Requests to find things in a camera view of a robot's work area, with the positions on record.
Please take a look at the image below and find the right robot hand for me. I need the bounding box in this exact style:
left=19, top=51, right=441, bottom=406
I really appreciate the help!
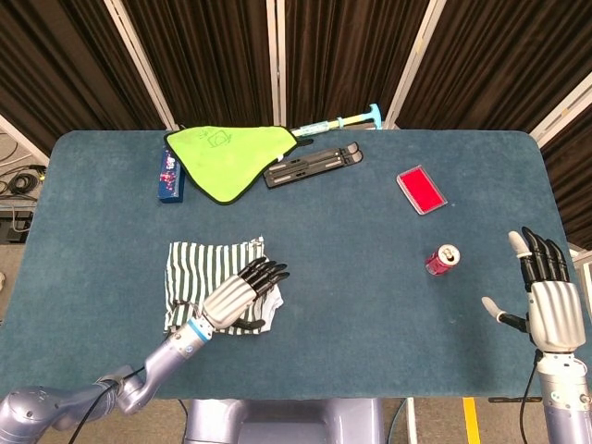
left=480, top=226, right=587, bottom=355

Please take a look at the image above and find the black floor cable bundle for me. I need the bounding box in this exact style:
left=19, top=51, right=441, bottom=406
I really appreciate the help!
left=0, top=164, right=47, bottom=200

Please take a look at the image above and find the black folding stand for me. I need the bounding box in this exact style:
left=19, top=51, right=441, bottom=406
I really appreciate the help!
left=263, top=142, right=365, bottom=190

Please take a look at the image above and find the red soda can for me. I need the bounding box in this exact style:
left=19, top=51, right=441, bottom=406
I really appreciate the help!
left=425, top=243, right=463, bottom=278

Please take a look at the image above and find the black floor box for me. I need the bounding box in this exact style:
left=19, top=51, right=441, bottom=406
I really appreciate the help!
left=0, top=207, right=34, bottom=244

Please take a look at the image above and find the white screen frame post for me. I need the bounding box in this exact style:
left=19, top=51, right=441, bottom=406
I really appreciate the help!
left=265, top=0, right=288, bottom=127
left=104, top=0, right=180, bottom=132
left=0, top=113, right=51, bottom=167
left=529, top=85, right=592, bottom=149
left=383, top=0, right=448, bottom=130

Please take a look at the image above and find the red ink pad case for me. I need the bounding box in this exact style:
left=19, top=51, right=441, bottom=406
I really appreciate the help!
left=396, top=164, right=449, bottom=216

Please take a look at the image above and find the blue printed carton box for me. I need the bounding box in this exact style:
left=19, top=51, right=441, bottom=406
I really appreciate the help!
left=156, top=145, right=186, bottom=204

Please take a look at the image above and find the white table leg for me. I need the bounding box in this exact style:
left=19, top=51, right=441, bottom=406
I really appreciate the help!
left=405, top=397, right=420, bottom=444

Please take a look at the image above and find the green white striped T-shirt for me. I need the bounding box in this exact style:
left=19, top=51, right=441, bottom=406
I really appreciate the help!
left=164, top=236, right=284, bottom=337

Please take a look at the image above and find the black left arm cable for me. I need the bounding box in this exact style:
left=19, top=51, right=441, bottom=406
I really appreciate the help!
left=68, top=364, right=147, bottom=444

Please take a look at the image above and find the blue green toy pump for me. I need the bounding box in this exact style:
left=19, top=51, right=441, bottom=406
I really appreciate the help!
left=290, top=103, right=385, bottom=140

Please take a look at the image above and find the white frame foot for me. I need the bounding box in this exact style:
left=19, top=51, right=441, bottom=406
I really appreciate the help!
left=571, top=249, right=592, bottom=283

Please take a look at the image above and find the green microfiber cloth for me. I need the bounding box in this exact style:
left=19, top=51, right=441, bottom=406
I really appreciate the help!
left=165, top=124, right=300, bottom=205

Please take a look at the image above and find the grey robot torso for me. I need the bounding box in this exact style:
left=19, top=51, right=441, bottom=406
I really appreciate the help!
left=183, top=397, right=385, bottom=444

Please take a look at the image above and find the blue floor cable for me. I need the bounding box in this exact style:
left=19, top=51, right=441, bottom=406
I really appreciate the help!
left=387, top=398, right=408, bottom=444

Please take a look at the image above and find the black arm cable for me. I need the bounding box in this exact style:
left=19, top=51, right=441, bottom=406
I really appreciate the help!
left=68, top=364, right=147, bottom=444
left=517, top=363, right=540, bottom=444

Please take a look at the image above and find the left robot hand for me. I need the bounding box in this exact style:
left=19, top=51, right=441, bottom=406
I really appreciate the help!
left=202, top=256, right=291, bottom=335

